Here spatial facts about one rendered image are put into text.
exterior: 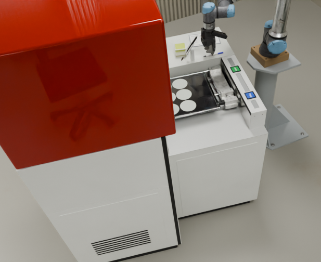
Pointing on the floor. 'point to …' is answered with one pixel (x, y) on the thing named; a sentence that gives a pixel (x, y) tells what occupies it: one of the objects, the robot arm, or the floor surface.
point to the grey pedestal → (285, 124)
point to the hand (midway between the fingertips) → (213, 52)
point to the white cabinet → (217, 176)
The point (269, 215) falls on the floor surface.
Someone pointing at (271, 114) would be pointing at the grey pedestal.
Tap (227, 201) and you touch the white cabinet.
